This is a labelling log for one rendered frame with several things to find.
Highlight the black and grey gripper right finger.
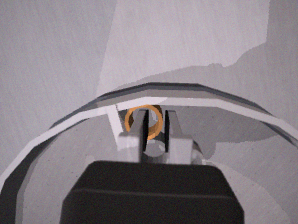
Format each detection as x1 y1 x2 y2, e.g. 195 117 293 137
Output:
164 110 193 164

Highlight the grey round turning table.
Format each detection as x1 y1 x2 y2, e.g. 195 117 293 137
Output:
0 82 298 224

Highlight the bronze bushing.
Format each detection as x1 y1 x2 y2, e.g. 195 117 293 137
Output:
124 105 163 140

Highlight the grey metal ring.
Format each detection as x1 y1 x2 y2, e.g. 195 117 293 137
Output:
191 141 206 165
141 131 169 163

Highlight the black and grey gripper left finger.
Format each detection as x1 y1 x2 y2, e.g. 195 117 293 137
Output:
117 109 149 162

